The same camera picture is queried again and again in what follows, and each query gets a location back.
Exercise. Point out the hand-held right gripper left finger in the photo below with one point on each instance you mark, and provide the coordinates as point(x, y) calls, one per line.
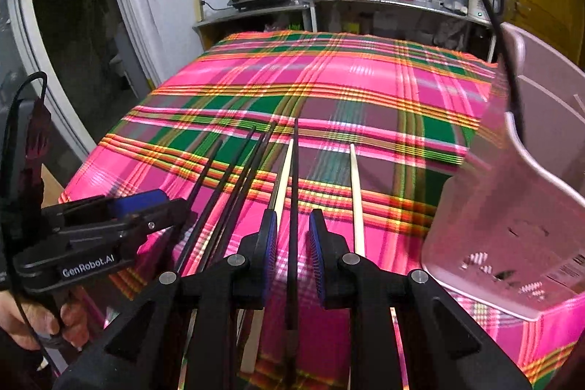
point(269, 248)

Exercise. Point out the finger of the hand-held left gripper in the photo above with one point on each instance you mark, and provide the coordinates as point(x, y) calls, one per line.
point(160, 218)
point(132, 201)

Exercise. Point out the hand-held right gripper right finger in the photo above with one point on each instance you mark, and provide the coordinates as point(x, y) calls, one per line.
point(317, 257)

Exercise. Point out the black chopstick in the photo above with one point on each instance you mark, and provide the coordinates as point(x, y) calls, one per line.
point(228, 198)
point(256, 175)
point(295, 189)
point(201, 202)
point(242, 193)

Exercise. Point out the light wooden chopstick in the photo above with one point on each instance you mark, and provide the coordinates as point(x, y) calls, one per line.
point(356, 198)
point(283, 175)

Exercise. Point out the pink plastic chopstick holder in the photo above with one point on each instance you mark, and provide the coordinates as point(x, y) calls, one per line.
point(498, 207)

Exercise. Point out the person's left hand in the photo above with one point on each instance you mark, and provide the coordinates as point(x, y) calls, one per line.
point(27, 321)

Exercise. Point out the pink green plaid tablecloth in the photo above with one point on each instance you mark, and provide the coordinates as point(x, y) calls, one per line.
point(365, 74)

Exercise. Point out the cream power strip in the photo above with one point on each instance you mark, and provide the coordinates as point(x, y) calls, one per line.
point(198, 4)

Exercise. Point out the white door frame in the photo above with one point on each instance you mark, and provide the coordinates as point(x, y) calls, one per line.
point(55, 97)

